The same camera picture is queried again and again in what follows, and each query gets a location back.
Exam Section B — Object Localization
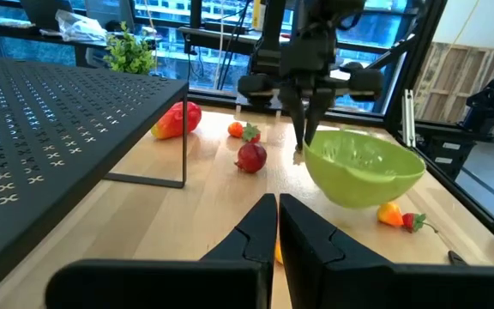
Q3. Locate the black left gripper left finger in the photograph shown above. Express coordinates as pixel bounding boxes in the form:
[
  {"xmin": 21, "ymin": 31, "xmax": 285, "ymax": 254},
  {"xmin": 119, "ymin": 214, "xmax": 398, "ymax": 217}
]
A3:
[{"xmin": 44, "ymin": 192, "xmax": 279, "ymax": 309}]

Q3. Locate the black perforated metal shelf rack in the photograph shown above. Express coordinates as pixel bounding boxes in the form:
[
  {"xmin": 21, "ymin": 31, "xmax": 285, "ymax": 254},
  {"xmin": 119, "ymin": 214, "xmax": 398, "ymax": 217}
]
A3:
[{"xmin": 0, "ymin": 58, "xmax": 190, "ymax": 297}]

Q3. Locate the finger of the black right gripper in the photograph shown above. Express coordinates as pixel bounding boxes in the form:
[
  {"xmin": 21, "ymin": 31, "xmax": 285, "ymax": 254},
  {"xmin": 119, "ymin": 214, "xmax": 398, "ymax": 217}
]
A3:
[
  {"xmin": 279, "ymin": 87, "xmax": 308, "ymax": 152},
  {"xmin": 304, "ymin": 88, "xmax": 337, "ymax": 148}
]

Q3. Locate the small orange toy fruit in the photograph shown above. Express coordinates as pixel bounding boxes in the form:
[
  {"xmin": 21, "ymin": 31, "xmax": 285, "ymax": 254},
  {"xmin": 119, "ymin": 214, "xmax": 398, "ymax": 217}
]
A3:
[{"xmin": 227, "ymin": 121, "xmax": 244, "ymax": 139}]

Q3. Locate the black background machine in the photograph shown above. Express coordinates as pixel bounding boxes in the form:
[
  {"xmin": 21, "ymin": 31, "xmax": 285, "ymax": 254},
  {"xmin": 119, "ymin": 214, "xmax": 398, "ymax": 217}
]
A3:
[{"xmin": 459, "ymin": 53, "xmax": 494, "ymax": 142}]

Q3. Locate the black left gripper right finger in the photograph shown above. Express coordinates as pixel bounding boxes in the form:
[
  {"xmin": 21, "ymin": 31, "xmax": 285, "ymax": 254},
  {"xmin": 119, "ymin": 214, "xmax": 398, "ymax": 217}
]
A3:
[{"xmin": 278, "ymin": 192, "xmax": 494, "ymax": 309}]

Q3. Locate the clear plastic bag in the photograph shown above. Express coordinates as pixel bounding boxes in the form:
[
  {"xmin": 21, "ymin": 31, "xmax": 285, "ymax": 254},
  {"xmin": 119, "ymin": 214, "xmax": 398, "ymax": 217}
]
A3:
[{"xmin": 54, "ymin": 9, "xmax": 109, "ymax": 43}]

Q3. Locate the silver aluminium bracket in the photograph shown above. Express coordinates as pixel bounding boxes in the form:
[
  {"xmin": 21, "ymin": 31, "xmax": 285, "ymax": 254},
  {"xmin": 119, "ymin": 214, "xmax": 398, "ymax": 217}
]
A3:
[{"xmin": 402, "ymin": 88, "xmax": 417, "ymax": 149}]

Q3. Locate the dark red toy pomegranate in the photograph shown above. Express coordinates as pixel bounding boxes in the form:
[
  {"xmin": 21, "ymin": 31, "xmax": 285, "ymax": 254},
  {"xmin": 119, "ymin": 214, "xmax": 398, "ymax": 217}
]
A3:
[{"xmin": 234, "ymin": 142, "xmax": 268, "ymax": 175}]

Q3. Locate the green plastic colander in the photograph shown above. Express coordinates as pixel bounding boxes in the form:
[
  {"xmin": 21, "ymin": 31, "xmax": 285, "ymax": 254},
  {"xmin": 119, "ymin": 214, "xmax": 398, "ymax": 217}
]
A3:
[{"xmin": 302, "ymin": 129, "xmax": 427, "ymax": 210}]

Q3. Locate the black background desk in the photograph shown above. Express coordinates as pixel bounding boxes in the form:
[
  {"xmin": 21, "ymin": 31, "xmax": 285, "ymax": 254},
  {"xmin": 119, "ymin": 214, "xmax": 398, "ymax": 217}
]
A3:
[{"xmin": 0, "ymin": 16, "xmax": 162, "ymax": 70}]

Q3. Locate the red orange toy pepper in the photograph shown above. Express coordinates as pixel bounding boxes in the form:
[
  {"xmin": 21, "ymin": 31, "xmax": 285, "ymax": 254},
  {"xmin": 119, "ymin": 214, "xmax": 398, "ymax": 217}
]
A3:
[{"xmin": 150, "ymin": 100, "xmax": 203, "ymax": 141}]

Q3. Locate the long-stemmed red toy strawberry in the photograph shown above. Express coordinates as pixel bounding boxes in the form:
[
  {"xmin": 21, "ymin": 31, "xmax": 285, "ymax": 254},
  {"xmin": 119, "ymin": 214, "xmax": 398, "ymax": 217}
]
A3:
[{"xmin": 401, "ymin": 212, "xmax": 440, "ymax": 235}]

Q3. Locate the wooden slat panel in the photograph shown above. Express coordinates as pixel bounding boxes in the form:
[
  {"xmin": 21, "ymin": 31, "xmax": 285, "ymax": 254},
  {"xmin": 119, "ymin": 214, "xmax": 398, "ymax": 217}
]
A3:
[{"xmin": 412, "ymin": 41, "xmax": 494, "ymax": 125}]

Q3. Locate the green plant in white pot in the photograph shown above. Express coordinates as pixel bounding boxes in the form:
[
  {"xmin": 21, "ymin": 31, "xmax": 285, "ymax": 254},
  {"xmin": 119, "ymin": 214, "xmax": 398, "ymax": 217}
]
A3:
[{"xmin": 102, "ymin": 21, "xmax": 158, "ymax": 76}]

